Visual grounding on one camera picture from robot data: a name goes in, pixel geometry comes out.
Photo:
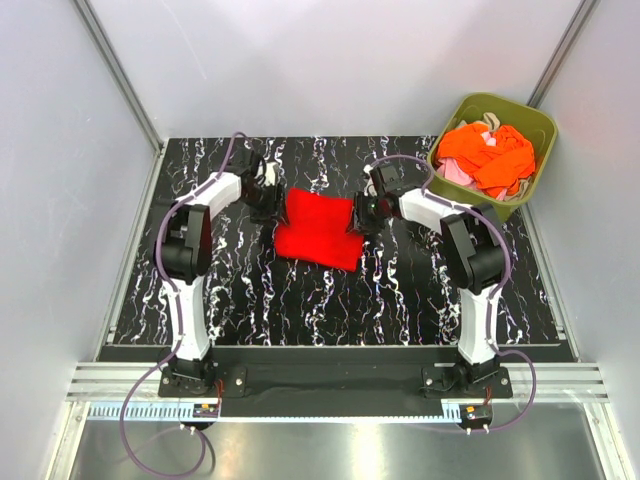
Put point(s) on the olive green plastic bin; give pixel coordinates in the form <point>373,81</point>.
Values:
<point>533,124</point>

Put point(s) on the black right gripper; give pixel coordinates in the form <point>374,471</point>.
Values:
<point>359,222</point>

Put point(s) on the red t-shirt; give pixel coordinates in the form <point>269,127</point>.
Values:
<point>317,231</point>

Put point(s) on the aluminium corner post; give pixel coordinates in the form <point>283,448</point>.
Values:
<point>561,52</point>
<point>107,52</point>

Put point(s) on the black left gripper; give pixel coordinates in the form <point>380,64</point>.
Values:
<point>276,210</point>

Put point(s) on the aluminium front rail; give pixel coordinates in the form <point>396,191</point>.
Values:
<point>111,389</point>

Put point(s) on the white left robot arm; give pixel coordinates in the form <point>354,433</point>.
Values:
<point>183,248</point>

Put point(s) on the beige garment in bin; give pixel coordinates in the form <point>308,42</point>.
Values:
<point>488,123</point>

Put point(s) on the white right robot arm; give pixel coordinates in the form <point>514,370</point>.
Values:
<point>477,260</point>

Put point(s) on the left small controller board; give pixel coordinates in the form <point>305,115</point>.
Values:
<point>206,410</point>

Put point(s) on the right small controller board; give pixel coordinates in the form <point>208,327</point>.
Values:
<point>477,413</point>

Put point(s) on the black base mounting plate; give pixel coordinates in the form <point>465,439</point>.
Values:
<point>322,382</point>

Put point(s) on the aluminium left corner post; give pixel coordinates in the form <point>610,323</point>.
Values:
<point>107,52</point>

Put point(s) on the orange t-shirt in bin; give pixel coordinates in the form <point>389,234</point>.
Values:
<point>494,163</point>

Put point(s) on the aluminium right corner post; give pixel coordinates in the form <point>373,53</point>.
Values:
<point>561,52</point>

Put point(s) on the small controller board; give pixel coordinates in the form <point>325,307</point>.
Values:
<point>206,410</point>
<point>477,413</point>

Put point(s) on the pink garment in bin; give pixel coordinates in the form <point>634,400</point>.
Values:
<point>460,155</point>

